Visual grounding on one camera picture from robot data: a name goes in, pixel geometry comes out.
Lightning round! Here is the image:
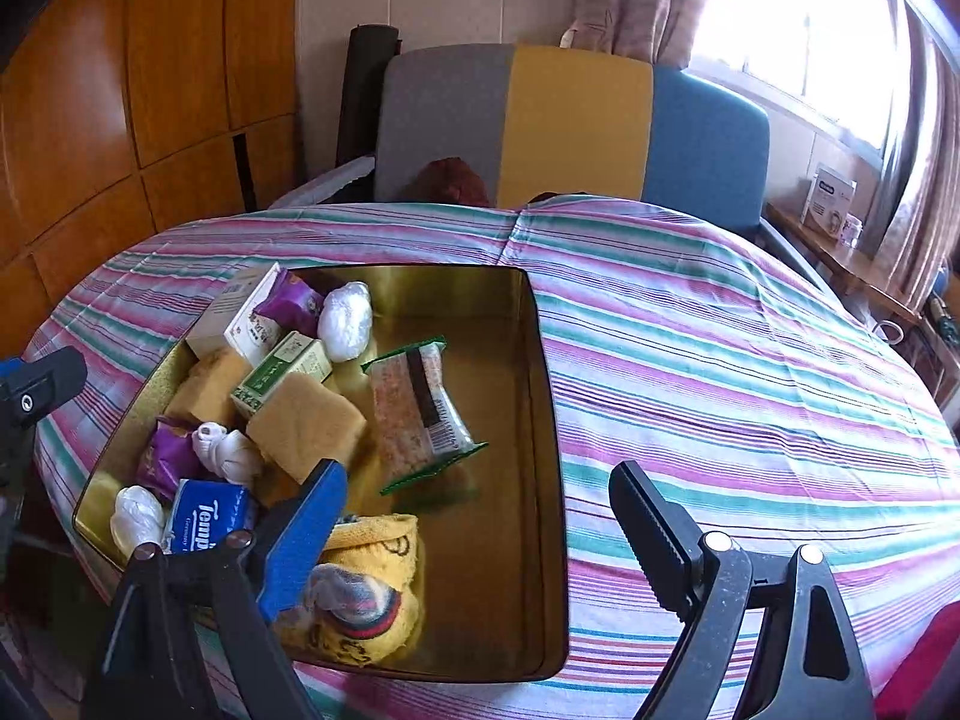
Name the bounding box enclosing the black rolled mat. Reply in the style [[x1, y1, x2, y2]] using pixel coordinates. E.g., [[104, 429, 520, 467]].
[[335, 25, 402, 166]]

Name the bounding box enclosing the white pillow edge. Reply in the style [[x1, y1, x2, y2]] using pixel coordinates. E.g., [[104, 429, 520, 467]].
[[270, 156, 376, 210]]

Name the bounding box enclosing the wooden side shelf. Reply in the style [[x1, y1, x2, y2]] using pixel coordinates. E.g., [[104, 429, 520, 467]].
[[763, 203, 958, 410]]

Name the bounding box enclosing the purple snack packet far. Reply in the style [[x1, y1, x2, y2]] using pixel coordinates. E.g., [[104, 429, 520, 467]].
[[254, 268, 324, 338]]

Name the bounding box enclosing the striped bed sheet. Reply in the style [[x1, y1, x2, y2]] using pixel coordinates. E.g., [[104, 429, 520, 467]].
[[26, 195, 958, 718]]

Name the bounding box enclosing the grey yellow blue headboard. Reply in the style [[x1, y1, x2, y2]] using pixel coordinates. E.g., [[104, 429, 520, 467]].
[[374, 44, 770, 236]]

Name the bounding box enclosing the blue Tempo tissue pack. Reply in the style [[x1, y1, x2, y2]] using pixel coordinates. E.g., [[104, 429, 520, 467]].
[[163, 479, 256, 554]]

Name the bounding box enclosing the white plastic bag wad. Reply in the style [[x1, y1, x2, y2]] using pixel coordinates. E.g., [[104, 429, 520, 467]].
[[317, 281, 373, 362]]

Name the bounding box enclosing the green white small box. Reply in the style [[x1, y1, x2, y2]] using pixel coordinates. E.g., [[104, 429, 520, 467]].
[[231, 330, 332, 421]]

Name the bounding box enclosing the small white toy figure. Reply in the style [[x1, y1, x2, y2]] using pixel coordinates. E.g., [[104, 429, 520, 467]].
[[190, 422, 263, 488]]

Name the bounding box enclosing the yellow sponge block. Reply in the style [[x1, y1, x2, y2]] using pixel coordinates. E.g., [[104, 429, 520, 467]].
[[247, 372, 368, 483]]

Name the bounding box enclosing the white plastic bag near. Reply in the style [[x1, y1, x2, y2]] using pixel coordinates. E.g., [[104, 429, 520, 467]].
[[109, 484, 166, 559]]

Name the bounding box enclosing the gold metal tray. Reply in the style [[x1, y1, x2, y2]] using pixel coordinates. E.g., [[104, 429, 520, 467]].
[[71, 262, 571, 685]]

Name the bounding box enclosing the purple snack packet near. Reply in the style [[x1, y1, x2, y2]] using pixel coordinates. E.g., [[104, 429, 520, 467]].
[[135, 419, 203, 502]]

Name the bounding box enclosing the beige cardboard box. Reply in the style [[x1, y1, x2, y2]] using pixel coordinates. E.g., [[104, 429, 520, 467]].
[[185, 263, 281, 367]]

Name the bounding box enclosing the white box on shelf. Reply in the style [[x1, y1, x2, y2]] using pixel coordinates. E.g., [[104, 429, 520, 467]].
[[800, 164, 857, 241]]

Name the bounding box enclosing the dark red cloth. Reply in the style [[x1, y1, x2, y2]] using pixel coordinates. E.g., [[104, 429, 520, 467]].
[[405, 158, 491, 208]]

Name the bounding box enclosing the brown sponge block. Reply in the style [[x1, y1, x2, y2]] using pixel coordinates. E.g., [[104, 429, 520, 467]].
[[164, 346, 252, 427]]

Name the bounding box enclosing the purple snack packet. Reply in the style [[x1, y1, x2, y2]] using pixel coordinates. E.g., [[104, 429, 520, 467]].
[[254, 268, 324, 338], [135, 419, 203, 502]]

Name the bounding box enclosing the wooden wardrobe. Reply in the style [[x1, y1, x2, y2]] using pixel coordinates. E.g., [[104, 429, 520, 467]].
[[2, 0, 302, 356]]

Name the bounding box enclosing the rice cracker snack packet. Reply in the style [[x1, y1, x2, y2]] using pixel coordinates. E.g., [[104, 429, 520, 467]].
[[361, 337, 488, 496]]

